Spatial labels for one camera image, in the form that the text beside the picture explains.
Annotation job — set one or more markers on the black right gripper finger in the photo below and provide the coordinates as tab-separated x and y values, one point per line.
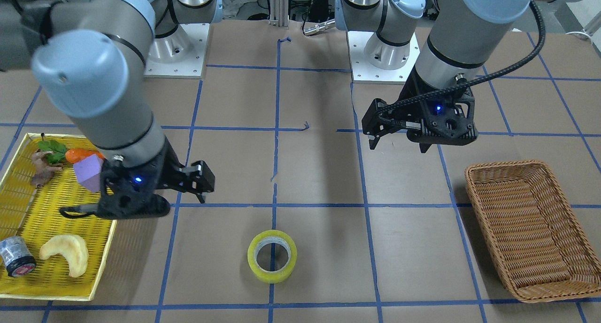
202	197

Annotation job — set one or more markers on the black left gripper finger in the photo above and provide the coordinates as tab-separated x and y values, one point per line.
373	141
424	147

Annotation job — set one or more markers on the yellow plastic tray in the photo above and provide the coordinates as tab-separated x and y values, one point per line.
33	214

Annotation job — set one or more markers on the small labelled can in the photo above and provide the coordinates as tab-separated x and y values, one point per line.
16	257

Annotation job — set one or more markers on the yellow packing tape roll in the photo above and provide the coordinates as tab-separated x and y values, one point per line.
280	242

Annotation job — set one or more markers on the pale bread piece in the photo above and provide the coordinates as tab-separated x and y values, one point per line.
70	246

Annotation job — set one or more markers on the purple foam block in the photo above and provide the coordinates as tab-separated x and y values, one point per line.
88	172

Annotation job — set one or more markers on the brown wicker basket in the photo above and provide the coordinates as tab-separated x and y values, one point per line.
537	245

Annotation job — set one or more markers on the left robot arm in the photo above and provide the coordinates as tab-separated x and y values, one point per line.
462	39

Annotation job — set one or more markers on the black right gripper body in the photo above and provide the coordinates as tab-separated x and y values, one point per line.
165	172

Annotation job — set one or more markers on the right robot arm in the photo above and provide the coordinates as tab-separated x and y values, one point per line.
90	57

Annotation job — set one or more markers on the aluminium frame post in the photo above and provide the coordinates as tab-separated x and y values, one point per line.
279	13

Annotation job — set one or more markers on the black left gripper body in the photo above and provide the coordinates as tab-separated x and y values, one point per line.
412	103

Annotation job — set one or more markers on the brown toy figure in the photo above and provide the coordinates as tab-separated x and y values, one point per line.
47	160

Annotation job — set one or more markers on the orange toy carrot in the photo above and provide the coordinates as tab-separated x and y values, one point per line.
75	155

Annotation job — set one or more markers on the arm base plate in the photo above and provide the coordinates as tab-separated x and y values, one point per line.
179	55
374	62

